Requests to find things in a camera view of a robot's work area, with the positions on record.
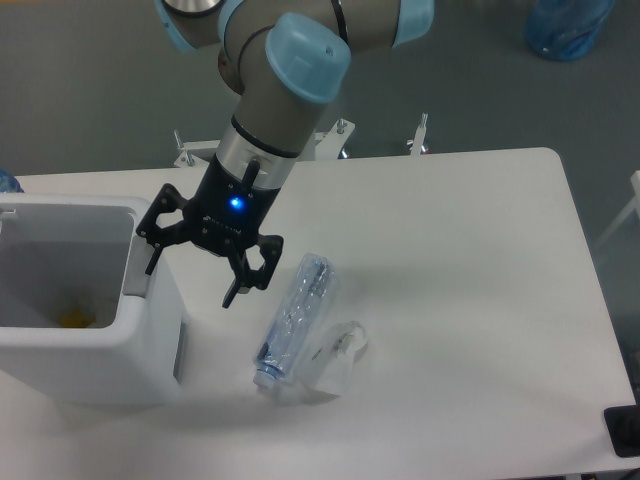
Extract blue plastic bag at left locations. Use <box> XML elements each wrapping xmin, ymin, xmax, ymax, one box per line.
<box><xmin>0</xmin><ymin>168</ymin><xmax>24</xmax><ymax>193</ymax></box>

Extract crumpled clear plastic cup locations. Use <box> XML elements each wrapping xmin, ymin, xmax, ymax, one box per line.
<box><xmin>296</xmin><ymin>321</ymin><xmax>368</xmax><ymax>396</ymax></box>

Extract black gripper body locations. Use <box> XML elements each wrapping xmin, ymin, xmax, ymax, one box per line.
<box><xmin>184</xmin><ymin>159</ymin><xmax>284</xmax><ymax>257</ymax></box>

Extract white plastic trash can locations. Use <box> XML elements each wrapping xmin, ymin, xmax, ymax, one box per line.
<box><xmin>1</xmin><ymin>193</ymin><xmax>188</xmax><ymax>405</ymax></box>

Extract clear plastic water bottle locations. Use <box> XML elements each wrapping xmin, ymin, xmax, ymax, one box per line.
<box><xmin>253</xmin><ymin>253</ymin><xmax>335</xmax><ymax>390</ymax></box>

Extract yellow trash inside can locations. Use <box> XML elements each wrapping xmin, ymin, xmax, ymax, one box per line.
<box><xmin>56</xmin><ymin>307</ymin><xmax>97</xmax><ymax>329</ymax></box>

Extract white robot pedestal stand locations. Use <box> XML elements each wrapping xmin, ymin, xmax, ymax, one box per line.
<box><xmin>173</xmin><ymin>112</ymin><xmax>429</xmax><ymax>168</ymax></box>

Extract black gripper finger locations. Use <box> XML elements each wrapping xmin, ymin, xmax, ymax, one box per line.
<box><xmin>221</xmin><ymin>233</ymin><xmax>285</xmax><ymax>309</ymax></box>
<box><xmin>136</xmin><ymin>182</ymin><xmax>197</xmax><ymax>276</ymax></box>

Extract black device at table edge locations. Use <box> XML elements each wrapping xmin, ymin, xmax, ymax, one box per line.
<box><xmin>604</xmin><ymin>405</ymin><xmax>639</xmax><ymax>458</ymax></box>

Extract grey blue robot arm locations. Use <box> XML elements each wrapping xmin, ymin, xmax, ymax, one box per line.
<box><xmin>137</xmin><ymin>0</ymin><xmax>435</xmax><ymax>301</ymax></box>

